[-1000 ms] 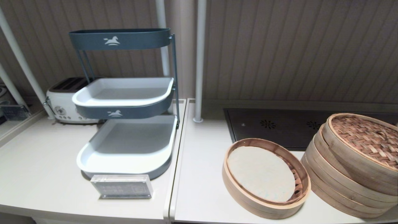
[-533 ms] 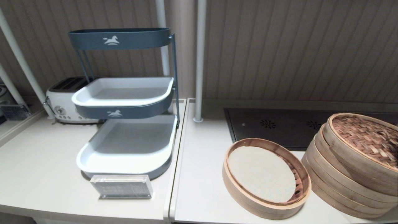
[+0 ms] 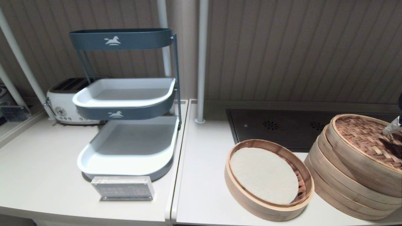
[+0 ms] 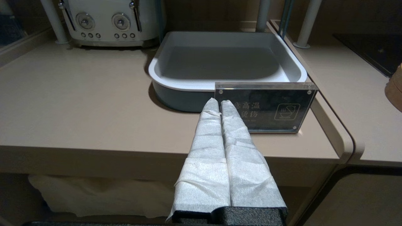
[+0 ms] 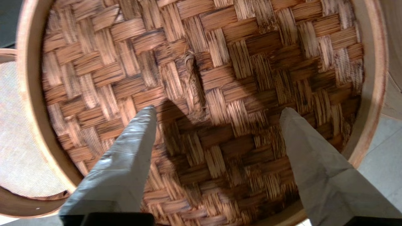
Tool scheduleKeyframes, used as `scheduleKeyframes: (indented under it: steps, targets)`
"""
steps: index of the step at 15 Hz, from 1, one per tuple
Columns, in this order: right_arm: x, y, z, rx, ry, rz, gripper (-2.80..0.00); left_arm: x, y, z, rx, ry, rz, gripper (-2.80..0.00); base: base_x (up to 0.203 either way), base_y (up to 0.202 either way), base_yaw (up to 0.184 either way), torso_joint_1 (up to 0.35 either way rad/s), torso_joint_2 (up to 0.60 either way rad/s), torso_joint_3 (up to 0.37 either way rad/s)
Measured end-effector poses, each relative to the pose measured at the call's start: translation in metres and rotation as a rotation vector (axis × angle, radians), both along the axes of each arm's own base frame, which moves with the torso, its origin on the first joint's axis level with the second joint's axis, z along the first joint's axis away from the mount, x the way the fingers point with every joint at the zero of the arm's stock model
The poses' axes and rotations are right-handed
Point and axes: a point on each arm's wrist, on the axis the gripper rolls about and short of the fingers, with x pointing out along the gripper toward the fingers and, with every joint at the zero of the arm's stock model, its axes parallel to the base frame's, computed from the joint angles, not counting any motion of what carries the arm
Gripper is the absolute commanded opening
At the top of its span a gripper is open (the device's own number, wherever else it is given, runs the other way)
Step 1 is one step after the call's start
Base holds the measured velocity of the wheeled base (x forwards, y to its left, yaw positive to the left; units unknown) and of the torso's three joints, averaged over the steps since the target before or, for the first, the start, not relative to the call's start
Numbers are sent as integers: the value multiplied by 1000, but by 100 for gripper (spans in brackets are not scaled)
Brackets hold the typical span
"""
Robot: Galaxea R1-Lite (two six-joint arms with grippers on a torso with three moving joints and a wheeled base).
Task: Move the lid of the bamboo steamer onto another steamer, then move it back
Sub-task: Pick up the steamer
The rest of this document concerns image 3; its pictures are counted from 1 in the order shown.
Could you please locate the white retro toaster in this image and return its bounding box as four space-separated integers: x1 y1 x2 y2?
44 77 106 125

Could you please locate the white round steamer liner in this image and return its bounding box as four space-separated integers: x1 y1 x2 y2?
230 147 300 205

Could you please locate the woven bamboo steamer lid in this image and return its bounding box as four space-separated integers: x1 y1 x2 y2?
325 114 402 198
315 124 402 203

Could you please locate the black glass induction cooktop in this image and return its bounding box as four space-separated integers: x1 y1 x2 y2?
225 109 402 153

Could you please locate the white metal pole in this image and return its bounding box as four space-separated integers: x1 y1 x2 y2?
157 0 176 116
195 0 209 124
0 64 30 112
0 6 57 121

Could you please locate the three-tier blue kitchen rack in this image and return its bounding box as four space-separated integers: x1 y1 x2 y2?
69 28 182 182

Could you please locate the clear acrylic sign holder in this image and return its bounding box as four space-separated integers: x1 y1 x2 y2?
91 176 155 201
0 105 31 122

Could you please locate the bamboo steamer basket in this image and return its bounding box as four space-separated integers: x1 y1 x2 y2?
305 154 402 221
309 143 402 210
225 139 315 222

